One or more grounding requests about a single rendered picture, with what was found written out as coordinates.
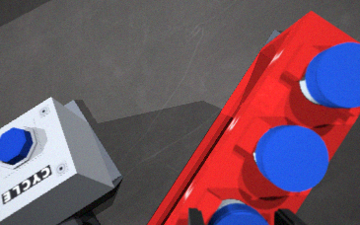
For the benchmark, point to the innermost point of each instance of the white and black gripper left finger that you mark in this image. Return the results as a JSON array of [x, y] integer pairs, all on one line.
[[195, 217]]

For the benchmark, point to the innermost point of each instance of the blue round cap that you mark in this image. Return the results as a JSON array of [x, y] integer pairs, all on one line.
[[292, 157], [333, 76], [237, 214]]

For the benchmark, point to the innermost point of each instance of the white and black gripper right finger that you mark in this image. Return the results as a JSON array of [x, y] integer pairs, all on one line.
[[284, 216]]

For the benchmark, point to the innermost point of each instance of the white control box with blue button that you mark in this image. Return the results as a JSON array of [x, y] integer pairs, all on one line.
[[52, 164]]

